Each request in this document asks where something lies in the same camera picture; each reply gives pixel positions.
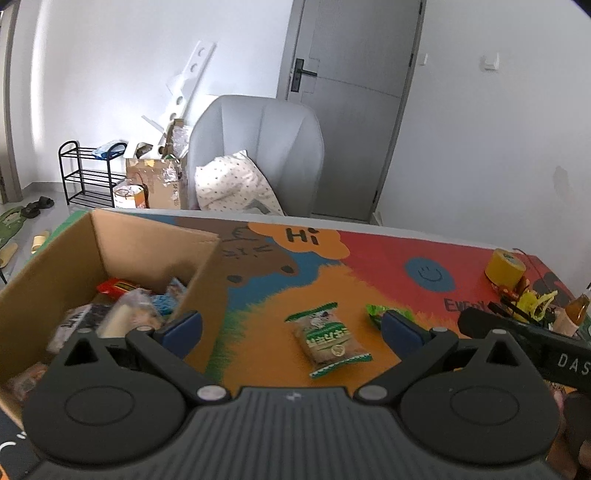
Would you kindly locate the green floor mat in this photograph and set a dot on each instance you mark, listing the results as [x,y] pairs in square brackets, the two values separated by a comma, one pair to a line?
[11,224]

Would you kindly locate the black metal shoe rack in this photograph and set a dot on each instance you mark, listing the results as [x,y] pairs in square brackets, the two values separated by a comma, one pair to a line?
[83,173]

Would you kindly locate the black folded tripod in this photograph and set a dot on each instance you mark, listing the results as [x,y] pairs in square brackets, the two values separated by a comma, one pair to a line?
[510,304]

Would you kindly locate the black white rice cake packet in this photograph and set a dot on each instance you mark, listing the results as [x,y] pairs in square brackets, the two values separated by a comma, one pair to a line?
[74,323]

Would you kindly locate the white light switch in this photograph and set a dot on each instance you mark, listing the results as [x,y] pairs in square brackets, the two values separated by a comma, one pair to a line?
[489,61]

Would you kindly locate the red snack wrapper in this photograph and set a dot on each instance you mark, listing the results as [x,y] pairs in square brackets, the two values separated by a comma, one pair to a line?
[117,287]

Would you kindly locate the black slipper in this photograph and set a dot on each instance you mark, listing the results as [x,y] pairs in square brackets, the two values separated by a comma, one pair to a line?
[45,201]
[30,211]

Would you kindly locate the yellow plastic clip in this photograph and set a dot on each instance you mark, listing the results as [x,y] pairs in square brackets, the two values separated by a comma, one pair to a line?
[531,304]

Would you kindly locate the yellow round tub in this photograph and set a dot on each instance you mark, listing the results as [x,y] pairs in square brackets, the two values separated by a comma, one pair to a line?
[131,196]

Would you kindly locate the amber glass bottle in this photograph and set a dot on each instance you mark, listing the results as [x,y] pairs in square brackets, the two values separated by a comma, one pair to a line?
[575,314]

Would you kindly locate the beige roll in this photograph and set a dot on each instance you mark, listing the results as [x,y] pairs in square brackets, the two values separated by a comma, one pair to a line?
[8,254]
[40,241]

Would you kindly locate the green white biscuit packet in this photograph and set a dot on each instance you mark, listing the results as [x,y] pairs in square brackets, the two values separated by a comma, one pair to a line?
[328,339]

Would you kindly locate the grey door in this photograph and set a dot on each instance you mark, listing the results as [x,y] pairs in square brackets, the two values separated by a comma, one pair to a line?
[351,115]

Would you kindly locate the white dotted pillow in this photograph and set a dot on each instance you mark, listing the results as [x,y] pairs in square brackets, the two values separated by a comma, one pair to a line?
[231,184]

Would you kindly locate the blue item on rack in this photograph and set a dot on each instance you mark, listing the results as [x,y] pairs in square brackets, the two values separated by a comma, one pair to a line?
[108,150]

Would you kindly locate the white perforated board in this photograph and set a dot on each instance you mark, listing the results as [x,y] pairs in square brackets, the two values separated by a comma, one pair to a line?
[196,64]

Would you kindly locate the blue snack wrapper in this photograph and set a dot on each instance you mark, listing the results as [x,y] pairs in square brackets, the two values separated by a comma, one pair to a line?
[164,304]

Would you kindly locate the grey upholstered chair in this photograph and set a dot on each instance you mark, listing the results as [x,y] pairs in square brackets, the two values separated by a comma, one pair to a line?
[277,147]

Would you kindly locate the yellow tape roll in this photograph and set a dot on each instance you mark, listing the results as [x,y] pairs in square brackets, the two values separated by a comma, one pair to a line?
[503,270]

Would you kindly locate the large brown cardboard box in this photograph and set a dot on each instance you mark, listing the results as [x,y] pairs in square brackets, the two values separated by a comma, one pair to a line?
[138,240]

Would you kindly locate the green candy packet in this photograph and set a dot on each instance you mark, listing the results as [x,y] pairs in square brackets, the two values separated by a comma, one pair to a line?
[376,314]

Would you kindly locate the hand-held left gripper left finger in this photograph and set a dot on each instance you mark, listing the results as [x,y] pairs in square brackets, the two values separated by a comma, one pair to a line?
[182,330]

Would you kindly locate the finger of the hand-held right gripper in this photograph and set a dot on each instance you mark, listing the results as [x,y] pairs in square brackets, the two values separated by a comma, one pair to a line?
[480,321]

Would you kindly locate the purple round cake packet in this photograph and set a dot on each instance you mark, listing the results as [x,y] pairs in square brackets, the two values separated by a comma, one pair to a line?
[27,383]

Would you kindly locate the small taped cardboard box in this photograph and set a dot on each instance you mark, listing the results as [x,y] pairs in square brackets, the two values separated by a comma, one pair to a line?
[152,184]

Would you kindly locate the person's right forearm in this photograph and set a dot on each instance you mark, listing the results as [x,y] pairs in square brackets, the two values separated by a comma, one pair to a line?
[577,415]

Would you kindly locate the grey door frame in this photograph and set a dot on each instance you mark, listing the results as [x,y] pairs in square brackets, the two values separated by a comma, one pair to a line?
[9,138]

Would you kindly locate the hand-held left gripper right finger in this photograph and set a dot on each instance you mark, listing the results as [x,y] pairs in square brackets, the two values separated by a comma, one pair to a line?
[399,332]

